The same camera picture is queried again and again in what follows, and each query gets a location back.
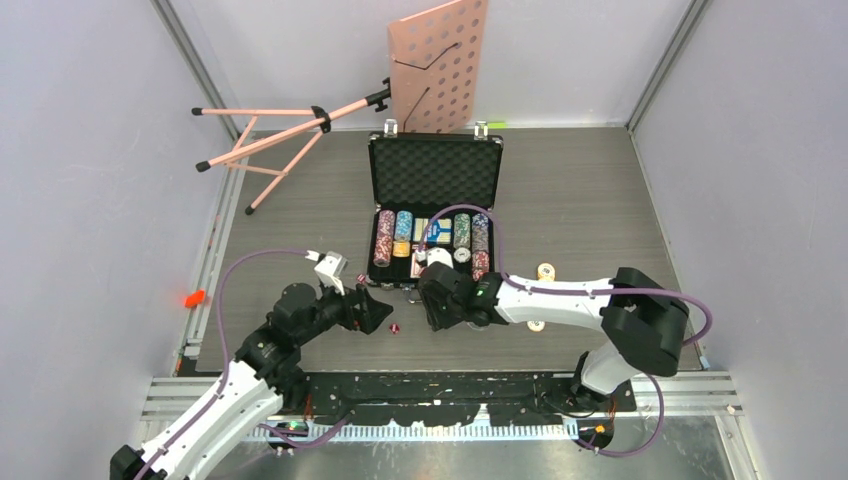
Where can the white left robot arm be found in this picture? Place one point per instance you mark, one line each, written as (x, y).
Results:
(263, 378)

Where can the blue Texas Hold'em card deck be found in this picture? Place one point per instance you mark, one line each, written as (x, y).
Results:
(438, 232)

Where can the orange clip on rail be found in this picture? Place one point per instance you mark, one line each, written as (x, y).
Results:
(194, 299)

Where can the green chip stack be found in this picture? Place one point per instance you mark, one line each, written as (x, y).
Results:
(462, 231)

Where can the red chip stack right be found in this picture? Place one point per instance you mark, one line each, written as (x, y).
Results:
(480, 264)

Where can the pink perforated music stand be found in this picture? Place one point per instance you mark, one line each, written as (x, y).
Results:
(433, 67)

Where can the red backed card deck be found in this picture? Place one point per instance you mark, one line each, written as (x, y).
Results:
(418, 264)

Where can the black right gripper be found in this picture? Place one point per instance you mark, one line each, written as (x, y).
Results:
(435, 318)

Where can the dark red chip stack left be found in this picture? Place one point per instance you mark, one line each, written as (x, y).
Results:
(382, 252)

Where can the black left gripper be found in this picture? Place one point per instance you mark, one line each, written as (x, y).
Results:
(367, 316)

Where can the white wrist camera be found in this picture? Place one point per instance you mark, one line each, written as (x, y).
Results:
(438, 255)
(329, 268)

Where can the pile of loose poker chips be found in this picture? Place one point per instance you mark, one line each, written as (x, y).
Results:
(545, 273)

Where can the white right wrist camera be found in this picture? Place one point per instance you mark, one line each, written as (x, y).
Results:
(438, 255)

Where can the yellow chip stack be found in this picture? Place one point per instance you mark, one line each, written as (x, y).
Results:
(401, 249)

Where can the purple poker chip stack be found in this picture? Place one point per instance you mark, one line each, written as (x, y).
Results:
(386, 222)

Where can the black aluminium poker case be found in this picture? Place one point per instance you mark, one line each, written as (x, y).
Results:
(422, 173)

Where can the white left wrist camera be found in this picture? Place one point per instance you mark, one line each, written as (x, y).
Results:
(329, 268)

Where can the white 1 chip in case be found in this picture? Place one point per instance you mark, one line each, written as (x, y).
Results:
(462, 255)

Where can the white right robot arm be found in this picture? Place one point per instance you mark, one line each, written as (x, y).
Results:
(644, 325)

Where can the light blue chip stack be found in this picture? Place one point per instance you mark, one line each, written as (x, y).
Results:
(404, 226)

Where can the blue orange chip stack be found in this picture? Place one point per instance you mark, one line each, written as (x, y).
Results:
(480, 233)

